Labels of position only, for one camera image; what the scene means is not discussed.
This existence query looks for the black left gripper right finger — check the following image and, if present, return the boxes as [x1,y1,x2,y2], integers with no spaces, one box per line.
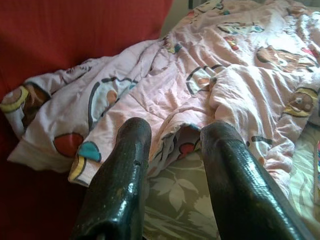
[199,120,315,240]

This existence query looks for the red fabric cover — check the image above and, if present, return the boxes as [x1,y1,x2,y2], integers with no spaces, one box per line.
[0,0,173,240]

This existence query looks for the pink cartoon print blanket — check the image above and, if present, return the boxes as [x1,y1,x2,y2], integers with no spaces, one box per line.
[0,0,320,198]

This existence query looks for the beige floral bed sheet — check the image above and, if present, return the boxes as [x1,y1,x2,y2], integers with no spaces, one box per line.
[142,122,320,240]

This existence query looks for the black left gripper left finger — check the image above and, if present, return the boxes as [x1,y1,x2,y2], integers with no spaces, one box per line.
[71,116,153,240]

